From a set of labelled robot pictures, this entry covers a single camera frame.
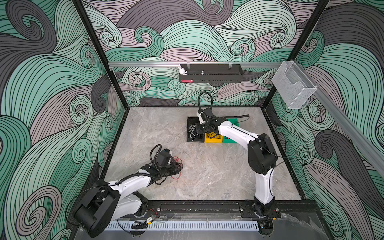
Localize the red black white cables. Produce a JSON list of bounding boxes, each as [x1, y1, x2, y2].
[[169, 155, 184, 181]]

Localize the white cable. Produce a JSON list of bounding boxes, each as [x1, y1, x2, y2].
[[188, 124, 200, 142]]

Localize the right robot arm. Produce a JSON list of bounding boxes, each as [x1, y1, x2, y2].
[[196, 92, 278, 217]]

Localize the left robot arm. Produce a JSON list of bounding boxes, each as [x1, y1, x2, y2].
[[66, 144, 184, 238]]

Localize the yellow plastic bin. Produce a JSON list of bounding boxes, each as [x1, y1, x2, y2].
[[205, 132, 223, 144]]

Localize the black plastic bin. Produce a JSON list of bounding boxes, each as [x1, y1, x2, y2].
[[186, 117, 205, 143]]

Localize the green plastic bin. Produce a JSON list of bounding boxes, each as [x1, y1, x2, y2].
[[223, 119, 239, 144]]

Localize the white rabbit figurine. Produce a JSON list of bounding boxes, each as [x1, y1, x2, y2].
[[178, 65, 188, 75]]

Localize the black wall shelf tray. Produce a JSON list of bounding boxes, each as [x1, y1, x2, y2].
[[179, 64, 244, 86]]

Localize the white slotted cable duct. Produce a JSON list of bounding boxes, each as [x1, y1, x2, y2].
[[104, 220, 260, 232]]

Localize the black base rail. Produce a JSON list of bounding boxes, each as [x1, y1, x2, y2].
[[82, 200, 319, 220]]

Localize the clear acrylic wall holder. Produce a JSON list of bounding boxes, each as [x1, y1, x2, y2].
[[272, 61, 317, 110]]

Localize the aluminium wall rail back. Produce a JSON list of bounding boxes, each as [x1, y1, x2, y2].
[[108, 61, 282, 69]]

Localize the aluminium wall rail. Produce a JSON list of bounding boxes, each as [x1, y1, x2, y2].
[[108, 61, 282, 69], [297, 64, 384, 175]]

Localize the aluminium wall rail right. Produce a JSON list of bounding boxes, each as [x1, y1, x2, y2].
[[297, 64, 384, 175]]

